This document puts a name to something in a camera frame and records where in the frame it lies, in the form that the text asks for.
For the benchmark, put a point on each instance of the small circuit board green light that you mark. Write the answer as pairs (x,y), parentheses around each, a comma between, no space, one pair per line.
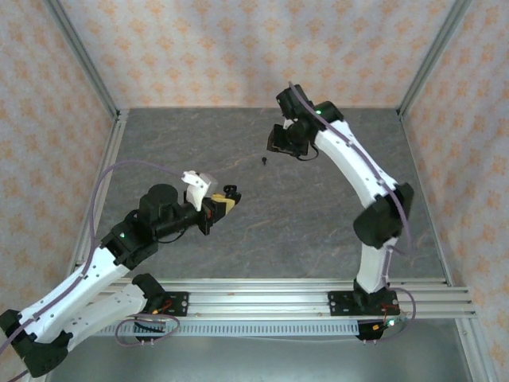
(391,322)

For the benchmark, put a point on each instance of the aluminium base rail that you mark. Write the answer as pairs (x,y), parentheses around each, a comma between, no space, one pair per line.
(258,296)

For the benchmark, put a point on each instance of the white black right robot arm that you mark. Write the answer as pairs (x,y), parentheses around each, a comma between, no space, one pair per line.
(350,159)

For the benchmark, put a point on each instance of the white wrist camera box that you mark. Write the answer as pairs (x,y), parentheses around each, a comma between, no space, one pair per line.
(203,187)
(287,124)

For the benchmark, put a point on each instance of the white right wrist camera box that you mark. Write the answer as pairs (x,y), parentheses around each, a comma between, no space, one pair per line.
(287,124)

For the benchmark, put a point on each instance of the short aluminium frame post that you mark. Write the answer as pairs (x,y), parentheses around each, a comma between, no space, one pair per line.
(473,350)

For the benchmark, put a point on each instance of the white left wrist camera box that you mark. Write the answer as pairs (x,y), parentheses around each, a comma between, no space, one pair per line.
(203,187)

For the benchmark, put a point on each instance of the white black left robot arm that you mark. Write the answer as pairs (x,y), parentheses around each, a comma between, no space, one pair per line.
(79,278)

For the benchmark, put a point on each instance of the tiny black screw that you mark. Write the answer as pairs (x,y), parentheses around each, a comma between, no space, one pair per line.
(264,160)

